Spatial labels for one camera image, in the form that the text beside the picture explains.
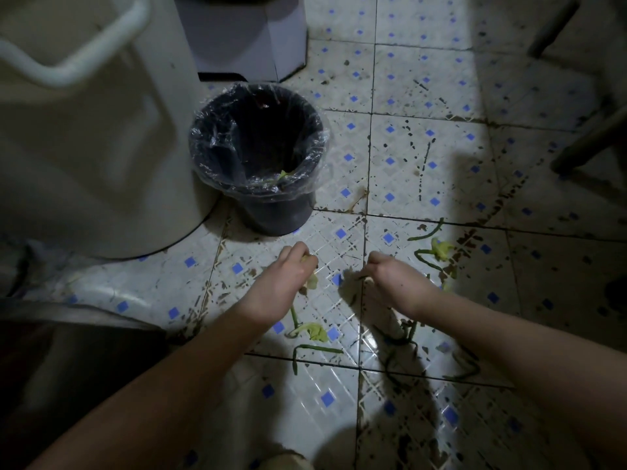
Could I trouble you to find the hooked green vegetable stem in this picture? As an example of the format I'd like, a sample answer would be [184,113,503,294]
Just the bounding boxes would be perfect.
[414,249,449,275]

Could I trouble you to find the bent green vegetable stem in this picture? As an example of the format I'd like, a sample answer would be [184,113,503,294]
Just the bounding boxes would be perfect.
[292,344,345,376]

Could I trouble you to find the tangled dark green stems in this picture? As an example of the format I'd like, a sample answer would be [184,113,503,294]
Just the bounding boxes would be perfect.
[371,319,423,388]

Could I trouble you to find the large white plastic bucket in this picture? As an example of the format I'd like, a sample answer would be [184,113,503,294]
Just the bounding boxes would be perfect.
[0,0,219,260]

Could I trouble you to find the curved green vegetable stem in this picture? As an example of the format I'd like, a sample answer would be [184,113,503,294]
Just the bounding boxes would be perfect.
[407,217,445,242]

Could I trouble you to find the person's left forearm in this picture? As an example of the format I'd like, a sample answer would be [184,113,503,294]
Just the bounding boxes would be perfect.
[27,301,281,470]

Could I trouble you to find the dark chair leg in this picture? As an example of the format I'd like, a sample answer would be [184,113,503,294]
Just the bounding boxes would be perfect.
[526,0,585,59]
[549,103,627,175]

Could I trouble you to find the person's right hand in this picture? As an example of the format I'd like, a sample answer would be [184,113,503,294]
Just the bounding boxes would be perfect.
[360,251,442,321]

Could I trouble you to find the dark green looped stem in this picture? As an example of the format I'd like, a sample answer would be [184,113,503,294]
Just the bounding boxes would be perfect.
[442,348,482,382]

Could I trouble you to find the person's left hand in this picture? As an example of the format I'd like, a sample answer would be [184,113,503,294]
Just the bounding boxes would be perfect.
[240,241,319,326]

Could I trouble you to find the pale green vegetable scrap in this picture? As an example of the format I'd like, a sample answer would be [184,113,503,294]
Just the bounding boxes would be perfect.
[301,256,320,292]

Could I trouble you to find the clear plastic bin liner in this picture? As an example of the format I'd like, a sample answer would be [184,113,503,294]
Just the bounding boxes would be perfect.
[188,81,330,202]

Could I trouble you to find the person's right forearm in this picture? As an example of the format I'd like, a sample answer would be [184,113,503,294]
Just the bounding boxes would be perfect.
[416,289,627,470]

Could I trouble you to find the black trash bin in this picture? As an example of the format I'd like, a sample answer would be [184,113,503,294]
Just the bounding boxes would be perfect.
[190,83,328,237]

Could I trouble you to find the grey white appliance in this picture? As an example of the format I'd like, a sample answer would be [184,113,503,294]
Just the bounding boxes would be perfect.
[173,0,309,84]

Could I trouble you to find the yellow green leaf scrap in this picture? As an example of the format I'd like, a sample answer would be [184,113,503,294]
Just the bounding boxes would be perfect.
[430,238,457,263]

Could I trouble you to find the person's dark trouser leg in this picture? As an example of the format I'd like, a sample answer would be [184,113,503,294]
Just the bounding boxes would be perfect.
[0,297,169,470]

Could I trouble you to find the light green leaf with stem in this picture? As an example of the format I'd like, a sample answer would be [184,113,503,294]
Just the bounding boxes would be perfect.
[285,306,329,344]

